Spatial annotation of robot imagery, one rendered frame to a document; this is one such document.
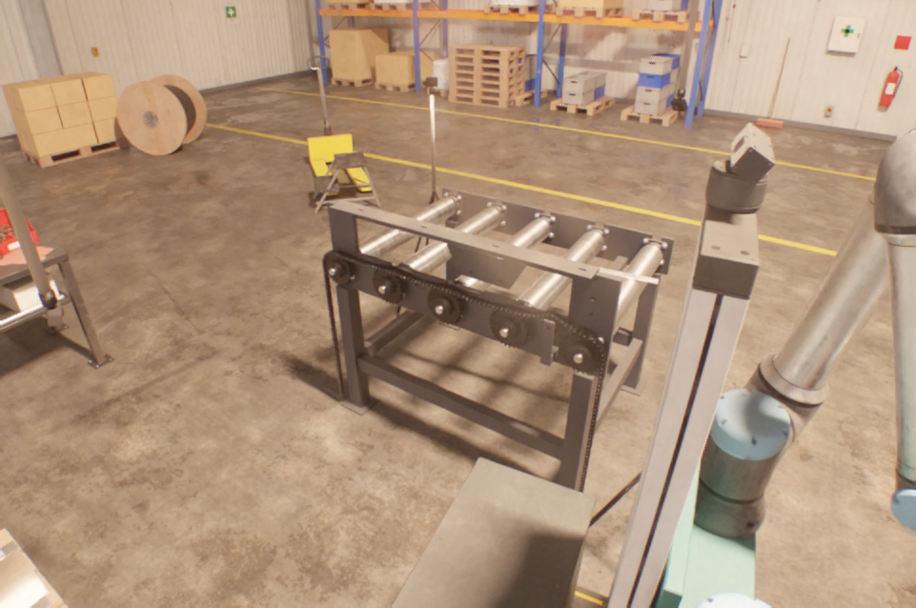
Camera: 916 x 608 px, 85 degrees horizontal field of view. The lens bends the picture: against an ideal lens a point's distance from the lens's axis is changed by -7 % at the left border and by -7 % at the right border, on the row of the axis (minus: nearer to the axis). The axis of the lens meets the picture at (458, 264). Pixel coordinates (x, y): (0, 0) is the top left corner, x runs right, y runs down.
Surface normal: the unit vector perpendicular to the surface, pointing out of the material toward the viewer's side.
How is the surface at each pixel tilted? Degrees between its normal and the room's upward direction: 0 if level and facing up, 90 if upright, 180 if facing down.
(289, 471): 0
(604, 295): 90
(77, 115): 90
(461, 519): 0
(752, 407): 5
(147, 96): 90
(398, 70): 90
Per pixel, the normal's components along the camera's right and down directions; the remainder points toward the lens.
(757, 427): -0.07, -0.86
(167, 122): -0.07, 0.47
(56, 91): 0.79, 0.29
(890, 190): -0.95, -0.23
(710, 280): -0.44, 0.42
